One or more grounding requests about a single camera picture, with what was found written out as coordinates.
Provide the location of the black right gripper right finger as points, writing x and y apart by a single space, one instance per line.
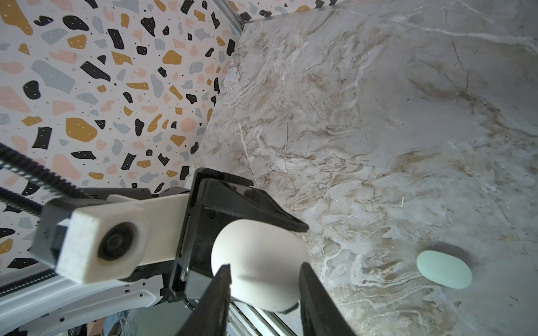
319 315

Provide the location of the left aluminium corner post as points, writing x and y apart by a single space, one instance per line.
231 15

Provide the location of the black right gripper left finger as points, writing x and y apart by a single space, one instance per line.
210 315

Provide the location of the mint green earbud case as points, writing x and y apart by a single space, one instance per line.
444 269

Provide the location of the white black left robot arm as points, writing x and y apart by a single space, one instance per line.
46 303

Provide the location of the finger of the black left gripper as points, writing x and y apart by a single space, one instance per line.
216 200

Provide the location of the white earbud case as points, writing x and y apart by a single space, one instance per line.
265 263

